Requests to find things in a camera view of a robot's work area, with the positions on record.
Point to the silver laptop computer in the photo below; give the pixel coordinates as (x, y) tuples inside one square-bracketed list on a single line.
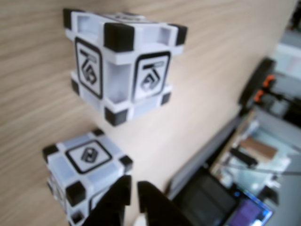
[(204, 197)]

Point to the black orange bar clamp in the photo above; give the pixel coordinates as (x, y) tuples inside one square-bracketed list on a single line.
[(256, 77)]

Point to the white cube zigzag diamond symbol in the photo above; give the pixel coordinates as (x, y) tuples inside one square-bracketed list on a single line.
[(82, 169)]

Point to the white cube nested diamonds symbol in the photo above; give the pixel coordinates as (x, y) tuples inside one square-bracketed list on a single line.
[(117, 77)]

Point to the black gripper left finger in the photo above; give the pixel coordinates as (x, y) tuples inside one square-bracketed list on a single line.
[(110, 207)]

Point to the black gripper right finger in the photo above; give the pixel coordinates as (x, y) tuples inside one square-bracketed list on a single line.
[(162, 209)]

